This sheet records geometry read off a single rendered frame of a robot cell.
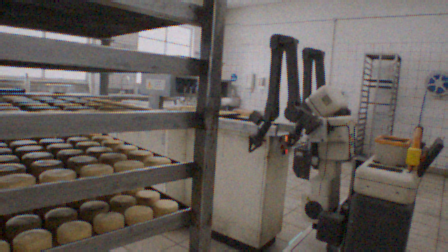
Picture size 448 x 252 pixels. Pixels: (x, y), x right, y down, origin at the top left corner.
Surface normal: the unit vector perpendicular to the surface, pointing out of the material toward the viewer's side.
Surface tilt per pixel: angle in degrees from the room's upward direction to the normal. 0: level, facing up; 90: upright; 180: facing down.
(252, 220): 90
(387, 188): 90
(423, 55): 90
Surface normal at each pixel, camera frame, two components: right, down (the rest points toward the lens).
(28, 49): 0.72, 0.14
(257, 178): -0.58, 0.06
